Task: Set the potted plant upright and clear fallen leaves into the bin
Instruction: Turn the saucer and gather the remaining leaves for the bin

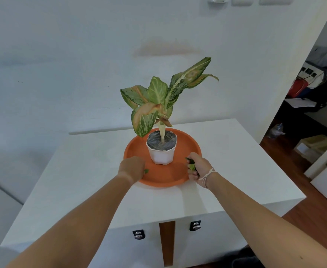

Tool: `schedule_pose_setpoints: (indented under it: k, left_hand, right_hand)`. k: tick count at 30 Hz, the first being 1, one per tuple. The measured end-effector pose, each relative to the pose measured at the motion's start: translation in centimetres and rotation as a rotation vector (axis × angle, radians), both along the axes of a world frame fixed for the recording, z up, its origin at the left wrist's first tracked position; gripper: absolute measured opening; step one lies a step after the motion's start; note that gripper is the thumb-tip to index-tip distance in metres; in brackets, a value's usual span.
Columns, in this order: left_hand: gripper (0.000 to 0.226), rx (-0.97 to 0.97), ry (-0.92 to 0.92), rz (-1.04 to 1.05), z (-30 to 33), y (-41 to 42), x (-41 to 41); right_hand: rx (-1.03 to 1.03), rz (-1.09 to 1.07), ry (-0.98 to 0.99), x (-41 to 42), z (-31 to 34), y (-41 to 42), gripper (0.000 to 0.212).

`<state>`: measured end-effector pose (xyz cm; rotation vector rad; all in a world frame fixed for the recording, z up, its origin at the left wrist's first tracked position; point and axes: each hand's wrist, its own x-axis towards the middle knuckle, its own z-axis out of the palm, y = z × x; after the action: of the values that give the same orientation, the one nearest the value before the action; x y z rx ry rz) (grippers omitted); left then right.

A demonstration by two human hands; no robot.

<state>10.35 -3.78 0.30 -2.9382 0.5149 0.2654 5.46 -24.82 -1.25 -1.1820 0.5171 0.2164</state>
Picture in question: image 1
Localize white plastic plant pot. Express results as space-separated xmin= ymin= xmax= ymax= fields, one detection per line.
xmin=146 ymin=130 xmax=178 ymax=166

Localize round orange plastic tray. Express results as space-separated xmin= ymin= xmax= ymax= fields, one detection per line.
xmin=123 ymin=128 xmax=202 ymax=188

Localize white cabinet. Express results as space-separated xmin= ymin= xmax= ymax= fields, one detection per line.
xmin=0 ymin=118 xmax=306 ymax=268

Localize dark potting soil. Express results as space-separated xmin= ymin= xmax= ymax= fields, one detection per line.
xmin=147 ymin=130 xmax=177 ymax=151

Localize variegated green leafy plant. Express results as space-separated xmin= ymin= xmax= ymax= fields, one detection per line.
xmin=120 ymin=56 xmax=219 ymax=143

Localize white paper sheet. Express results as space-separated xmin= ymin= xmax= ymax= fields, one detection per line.
xmin=284 ymin=98 xmax=318 ymax=109

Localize white wrist band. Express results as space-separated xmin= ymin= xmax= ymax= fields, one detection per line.
xmin=198 ymin=168 xmax=218 ymax=189

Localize person's left forearm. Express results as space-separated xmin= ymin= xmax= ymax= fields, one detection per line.
xmin=6 ymin=173 xmax=134 ymax=268

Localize clear plastic bag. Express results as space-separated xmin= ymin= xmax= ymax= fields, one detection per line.
xmin=266 ymin=123 xmax=286 ymax=139

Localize grey cloth bundle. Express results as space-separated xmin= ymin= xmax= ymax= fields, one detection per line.
xmin=306 ymin=46 xmax=327 ymax=71

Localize green handled scissors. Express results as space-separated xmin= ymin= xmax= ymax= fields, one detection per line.
xmin=185 ymin=157 xmax=200 ymax=176

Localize beige cardboard box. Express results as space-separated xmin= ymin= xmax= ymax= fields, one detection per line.
xmin=293 ymin=134 xmax=327 ymax=163

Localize person's right forearm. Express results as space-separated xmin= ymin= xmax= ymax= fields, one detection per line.
xmin=207 ymin=172 xmax=327 ymax=268

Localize black bag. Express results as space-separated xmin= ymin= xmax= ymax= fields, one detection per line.
xmin=306 ymin=66 xmax=327 ymax=112

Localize red bag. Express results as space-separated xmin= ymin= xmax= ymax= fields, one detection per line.
xmin=287 ymin=78 xmax=309 ymax=99

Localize person's right hand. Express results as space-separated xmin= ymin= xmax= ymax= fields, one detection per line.
xmin=186 ymin=152 xmax=216 ymax=189

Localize person's left hand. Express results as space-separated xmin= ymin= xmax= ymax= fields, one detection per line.
xmin=118 ymin=156 xmax=146 ymax=185

